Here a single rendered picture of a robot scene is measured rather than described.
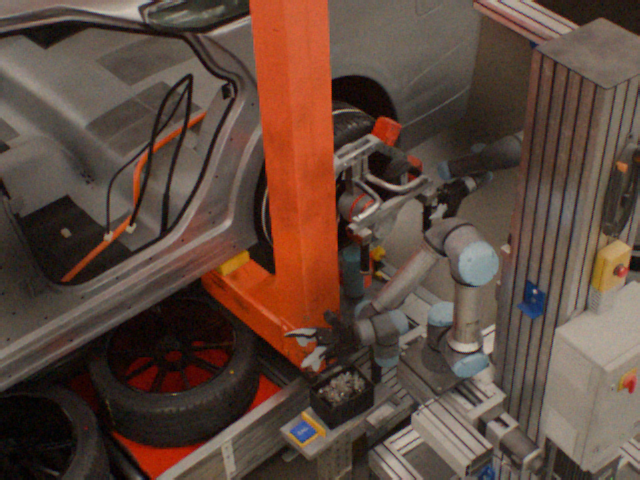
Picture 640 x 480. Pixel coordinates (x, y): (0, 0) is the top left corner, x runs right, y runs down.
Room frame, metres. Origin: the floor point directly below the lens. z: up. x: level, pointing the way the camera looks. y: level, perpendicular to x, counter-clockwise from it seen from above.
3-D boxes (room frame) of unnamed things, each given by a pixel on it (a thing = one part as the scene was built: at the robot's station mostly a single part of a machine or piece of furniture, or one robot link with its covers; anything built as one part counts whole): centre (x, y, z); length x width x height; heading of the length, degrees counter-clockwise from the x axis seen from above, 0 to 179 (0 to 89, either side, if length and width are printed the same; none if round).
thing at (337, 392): (2.34, -0.05, 0.51); 0.20 x 0.14 x 0.13; 122
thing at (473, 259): (2.10, -0.43, 1.19); 0.15 x 0.12 x 0.55; 19
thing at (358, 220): (2.87, -0.15, 1.03); 0.19 x 0.18 x 0.11; 40
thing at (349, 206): (2.98, -0.19, 0.85); 0.21 x 0.14 x 0.14; 40
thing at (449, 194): (3.05, -0.53, 0.86); 0.12 x 0.08 x 0.09; 130
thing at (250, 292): (2.79, 0.27, 0.69); 0.52 x 0.17 x 0.35; 40
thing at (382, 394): (2.32, -0.03, 0.44); 0.43 x 0.17 x 0.03; 130
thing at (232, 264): (2.92, 0.38, 0.71); 0.14 x 0.14 x 0.05; 40
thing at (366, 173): (3.00, -0.30, 1.03); 0.19 x 0.18 x 0.11; 40
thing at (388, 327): (2.02, -0.18, 1.21); 0.11 x 0.08 x 0.09; 109
